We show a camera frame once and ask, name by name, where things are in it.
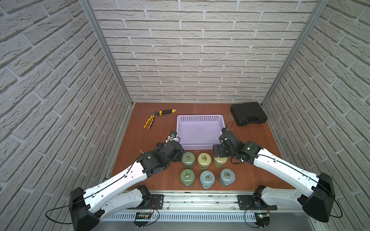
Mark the yellow black pliers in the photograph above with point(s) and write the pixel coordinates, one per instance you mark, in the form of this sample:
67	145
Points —
150	120

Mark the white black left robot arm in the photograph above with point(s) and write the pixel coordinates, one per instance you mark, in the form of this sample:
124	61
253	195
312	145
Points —
88	206

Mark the blue-grey tea canister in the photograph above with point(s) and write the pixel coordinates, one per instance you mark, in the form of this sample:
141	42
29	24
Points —
207	179

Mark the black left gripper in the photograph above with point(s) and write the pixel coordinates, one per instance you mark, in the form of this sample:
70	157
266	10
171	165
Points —
176	147

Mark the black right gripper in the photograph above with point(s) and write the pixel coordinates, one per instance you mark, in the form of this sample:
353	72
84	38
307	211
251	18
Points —
219	147

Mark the aluminium corner post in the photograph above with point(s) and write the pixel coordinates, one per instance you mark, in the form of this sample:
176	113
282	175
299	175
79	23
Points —
311	22
87	7

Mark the yellow black utility knife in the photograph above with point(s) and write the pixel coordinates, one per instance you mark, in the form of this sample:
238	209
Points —
164	112

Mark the white ventilation grille strip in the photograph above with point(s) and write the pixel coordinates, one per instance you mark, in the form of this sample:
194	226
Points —
188	216

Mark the aluminium front rail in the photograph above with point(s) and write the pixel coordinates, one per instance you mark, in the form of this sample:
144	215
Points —
226	201

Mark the black plastic tool case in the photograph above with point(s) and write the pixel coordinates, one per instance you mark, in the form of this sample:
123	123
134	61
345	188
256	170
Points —
248	113

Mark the lavender plastic basket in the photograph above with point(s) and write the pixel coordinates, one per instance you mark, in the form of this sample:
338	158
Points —
199	132

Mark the dark green tea canister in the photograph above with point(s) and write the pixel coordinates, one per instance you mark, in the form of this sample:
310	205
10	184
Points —
188	160

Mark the aluminium right corner post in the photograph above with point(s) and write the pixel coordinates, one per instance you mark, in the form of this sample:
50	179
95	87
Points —
311	22

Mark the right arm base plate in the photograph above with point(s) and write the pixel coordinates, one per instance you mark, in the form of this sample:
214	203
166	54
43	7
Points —
248	202

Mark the left controller board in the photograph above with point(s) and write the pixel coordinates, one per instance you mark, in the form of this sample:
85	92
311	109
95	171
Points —
142	219

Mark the controller board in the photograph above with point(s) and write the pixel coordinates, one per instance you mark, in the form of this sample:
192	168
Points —
142	219
262	220

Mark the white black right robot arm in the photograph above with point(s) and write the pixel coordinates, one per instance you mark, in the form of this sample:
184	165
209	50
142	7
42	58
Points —
312	193

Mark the aluminium left corner post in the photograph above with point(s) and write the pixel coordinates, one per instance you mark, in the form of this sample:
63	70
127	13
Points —
87	7

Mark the right controller board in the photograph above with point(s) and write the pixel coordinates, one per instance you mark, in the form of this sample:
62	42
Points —
262	220

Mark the yellow-green tea canister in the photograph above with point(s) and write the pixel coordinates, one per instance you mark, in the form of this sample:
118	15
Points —
204	161
219	162

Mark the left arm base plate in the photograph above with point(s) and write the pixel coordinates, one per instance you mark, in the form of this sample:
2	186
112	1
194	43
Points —
154	201

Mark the light blue tea canister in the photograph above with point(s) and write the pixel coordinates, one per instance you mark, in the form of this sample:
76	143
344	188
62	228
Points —
227	177

